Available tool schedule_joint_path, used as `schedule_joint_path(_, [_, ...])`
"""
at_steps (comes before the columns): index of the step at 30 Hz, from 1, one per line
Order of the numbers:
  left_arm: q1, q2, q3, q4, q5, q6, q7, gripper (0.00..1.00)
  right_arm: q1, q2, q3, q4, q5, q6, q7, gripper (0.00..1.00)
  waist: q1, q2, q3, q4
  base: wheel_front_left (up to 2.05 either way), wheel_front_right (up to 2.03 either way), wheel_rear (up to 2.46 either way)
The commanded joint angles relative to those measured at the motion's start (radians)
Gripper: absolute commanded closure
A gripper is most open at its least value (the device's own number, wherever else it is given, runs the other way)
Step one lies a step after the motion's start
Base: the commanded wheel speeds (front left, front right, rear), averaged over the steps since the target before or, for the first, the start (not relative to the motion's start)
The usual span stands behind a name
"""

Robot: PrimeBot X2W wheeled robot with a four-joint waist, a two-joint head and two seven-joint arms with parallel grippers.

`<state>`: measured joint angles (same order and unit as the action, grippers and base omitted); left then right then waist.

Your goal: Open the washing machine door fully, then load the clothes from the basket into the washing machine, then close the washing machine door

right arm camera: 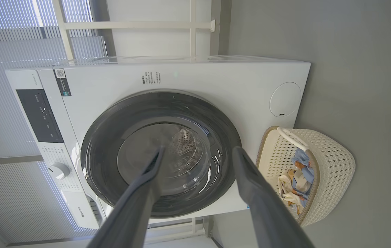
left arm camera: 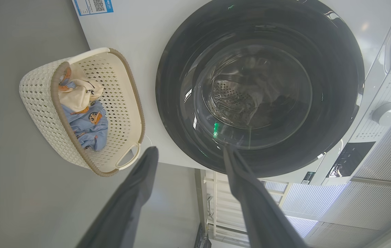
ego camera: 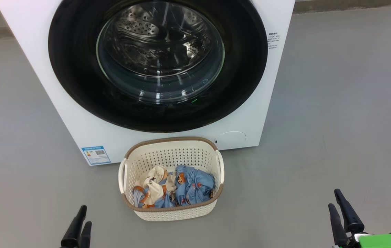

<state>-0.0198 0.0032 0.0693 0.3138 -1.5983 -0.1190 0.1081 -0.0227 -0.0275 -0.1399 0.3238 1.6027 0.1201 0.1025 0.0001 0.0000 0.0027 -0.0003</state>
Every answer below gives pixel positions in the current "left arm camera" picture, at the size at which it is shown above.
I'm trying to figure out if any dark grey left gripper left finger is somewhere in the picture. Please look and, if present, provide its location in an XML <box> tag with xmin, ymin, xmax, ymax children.
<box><xmin>76</xmin><ymin>146</ymin><xmax>159</xmax><ymax>248</ymax></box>

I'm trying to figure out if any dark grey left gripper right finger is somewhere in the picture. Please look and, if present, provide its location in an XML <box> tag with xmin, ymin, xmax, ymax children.
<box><xmin>223</xmin><ymin>146</ymin><xmax>308</xmax><ymax>248</ymax></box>

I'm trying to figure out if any blue cartoon print garment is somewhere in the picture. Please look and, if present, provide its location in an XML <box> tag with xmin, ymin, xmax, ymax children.
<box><xmin>61</xmin><ymin>100</ymin><xmax>109</xmax><ymax>152</ymax></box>

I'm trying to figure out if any cream garment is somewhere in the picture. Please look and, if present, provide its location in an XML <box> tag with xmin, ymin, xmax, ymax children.
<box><xmin>58</xmin><ymin>64</ymin><xmax>104</xmax><ymax>113</ymax></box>

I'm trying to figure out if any round black glass washer door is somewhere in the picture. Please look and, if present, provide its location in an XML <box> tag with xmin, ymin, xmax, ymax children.
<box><xmin>155</xmin><ymin>0</ymin><xmax>365</xmax><ymax>178</ymax></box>

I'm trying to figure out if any black glossy display panel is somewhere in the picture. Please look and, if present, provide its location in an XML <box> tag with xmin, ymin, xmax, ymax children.
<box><xmin>326</xmin><ymin>141</ymin><xmax>376</xmax><ymax>178</ymax></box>

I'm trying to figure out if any white round control knob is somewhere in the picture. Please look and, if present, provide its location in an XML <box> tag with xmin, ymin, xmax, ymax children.
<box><xmin>372</xmin><ymin>102</ymin><xmax>391</xmax><ymax>126</ymax></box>

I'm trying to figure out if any white front-load washing machine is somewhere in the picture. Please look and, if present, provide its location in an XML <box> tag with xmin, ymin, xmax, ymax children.
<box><xmin>73</xmin><ymin>0</ymin><xmax>391</xmax><ymax>186</ymax></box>

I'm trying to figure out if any white metal railing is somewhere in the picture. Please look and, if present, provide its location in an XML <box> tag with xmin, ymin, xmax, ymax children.
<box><xmin>201</xmin><ymin>169</ymin><xmax>292</xmax><ymax>247</ymax></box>

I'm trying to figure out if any cream perforated laundry basket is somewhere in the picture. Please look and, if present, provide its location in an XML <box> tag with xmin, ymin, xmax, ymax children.
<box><xmin>19</xmin><ymin>48</ymin><xmax>145</xmax><ymax>177</ymax></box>

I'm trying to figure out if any blue energy label sticker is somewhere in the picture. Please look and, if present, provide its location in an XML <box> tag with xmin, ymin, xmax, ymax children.
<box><xmin>73</xmin><ymin>0</ymin><xmax>114</xmax><ymax>16</ymax></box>

